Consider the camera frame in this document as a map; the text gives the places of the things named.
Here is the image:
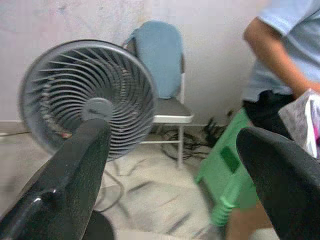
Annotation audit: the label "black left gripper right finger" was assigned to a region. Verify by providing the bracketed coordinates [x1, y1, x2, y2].
[236, 126, 320, 240]

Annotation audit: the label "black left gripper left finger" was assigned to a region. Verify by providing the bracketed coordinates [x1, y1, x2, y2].
[0, 119, 113, 240]

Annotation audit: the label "grey white plastic bag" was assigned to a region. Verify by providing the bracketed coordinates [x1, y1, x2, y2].
[278, 88, 320, 158]

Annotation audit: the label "green plastic stool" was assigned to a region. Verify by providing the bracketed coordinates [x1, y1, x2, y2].
[194, 107, 261, 227]

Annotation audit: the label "grey round floor fan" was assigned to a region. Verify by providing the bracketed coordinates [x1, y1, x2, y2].
[17, 39, 157, 163]

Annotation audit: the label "white folding chair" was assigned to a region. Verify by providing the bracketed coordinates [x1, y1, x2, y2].
[122, 21, 195, 168]

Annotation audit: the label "person in light blue shirt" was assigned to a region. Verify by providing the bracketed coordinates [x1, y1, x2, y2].
[227, 0, 320, 240]

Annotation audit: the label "blue towel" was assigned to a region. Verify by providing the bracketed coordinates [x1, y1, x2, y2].
[127, 21, 185, 100]

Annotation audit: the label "grey fan power cord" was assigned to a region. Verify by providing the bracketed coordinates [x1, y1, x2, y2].
[98, 159, 126, 213]

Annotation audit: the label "black tangled floor cables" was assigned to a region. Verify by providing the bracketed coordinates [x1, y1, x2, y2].
[159, 109, 236, 161]

